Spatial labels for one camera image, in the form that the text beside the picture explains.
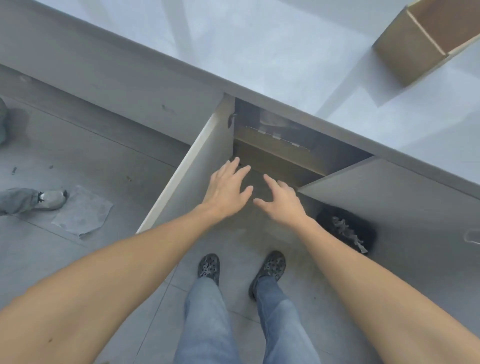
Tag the person's right hand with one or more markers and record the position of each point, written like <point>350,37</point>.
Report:
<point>287,206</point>

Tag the person's left hand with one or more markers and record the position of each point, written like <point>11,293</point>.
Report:
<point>223,195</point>

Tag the person's left thumb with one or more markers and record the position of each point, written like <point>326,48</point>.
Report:
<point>244,193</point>

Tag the person's left middle finger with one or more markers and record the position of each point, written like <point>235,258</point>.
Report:
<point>231,165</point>

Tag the person's right thumb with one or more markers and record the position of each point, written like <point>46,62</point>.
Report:
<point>263,204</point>

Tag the person's right forearm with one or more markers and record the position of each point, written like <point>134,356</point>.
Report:
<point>375,292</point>

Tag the person's left forearm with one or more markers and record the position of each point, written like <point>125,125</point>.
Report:
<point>97,285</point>

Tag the wooden board inside cabinet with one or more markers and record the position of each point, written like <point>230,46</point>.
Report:
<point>273,161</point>

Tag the person's right patterned shoe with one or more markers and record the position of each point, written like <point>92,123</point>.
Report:
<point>270,270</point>

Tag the person's patterned shoe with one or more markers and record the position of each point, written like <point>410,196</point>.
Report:
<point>270,270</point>
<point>209,268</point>

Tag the black bag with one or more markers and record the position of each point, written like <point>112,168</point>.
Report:
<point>330,221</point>

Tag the person's left patterned shoe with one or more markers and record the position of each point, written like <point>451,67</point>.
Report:
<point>209,268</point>

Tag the crumpled silver wrapper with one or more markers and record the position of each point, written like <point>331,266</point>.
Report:
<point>348,232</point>

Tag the person's right jeans leg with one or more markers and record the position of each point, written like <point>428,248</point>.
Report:
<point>285,322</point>

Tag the person's jeans leg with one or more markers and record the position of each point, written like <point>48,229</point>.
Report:
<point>206,326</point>
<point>285,322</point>

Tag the person's left jeans leg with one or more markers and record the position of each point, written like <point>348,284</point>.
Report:
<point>206,326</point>

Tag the grey cabinet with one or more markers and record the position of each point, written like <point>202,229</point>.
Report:
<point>112,78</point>

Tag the brown wooden box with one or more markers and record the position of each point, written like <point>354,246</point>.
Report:
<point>408,45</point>

